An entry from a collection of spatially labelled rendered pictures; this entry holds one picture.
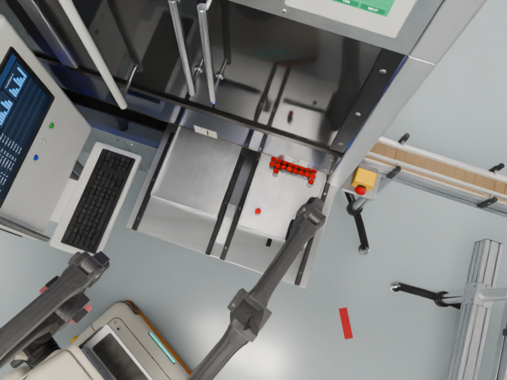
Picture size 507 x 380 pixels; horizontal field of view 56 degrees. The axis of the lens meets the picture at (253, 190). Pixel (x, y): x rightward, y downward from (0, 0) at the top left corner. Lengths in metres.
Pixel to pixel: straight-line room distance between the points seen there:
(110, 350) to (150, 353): 0.76
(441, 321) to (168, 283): 1.48
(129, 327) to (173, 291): 0.37
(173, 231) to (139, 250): 0.93
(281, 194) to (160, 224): 0.46
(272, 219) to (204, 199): 0.27
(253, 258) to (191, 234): 0.25
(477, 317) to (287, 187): 1.01
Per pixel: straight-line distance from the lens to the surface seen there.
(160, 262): 2.67
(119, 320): 2.41
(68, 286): 1.27
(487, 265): 2.35
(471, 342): 2.29
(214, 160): 1.84
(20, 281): 2.88
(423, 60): 1.02
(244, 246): 1.76
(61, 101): 1.77
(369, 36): 0.98
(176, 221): 1.79
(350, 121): 1.31
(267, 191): 1.80
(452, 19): 0.91
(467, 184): 1.90
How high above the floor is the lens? 2.62
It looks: 75 degrees down
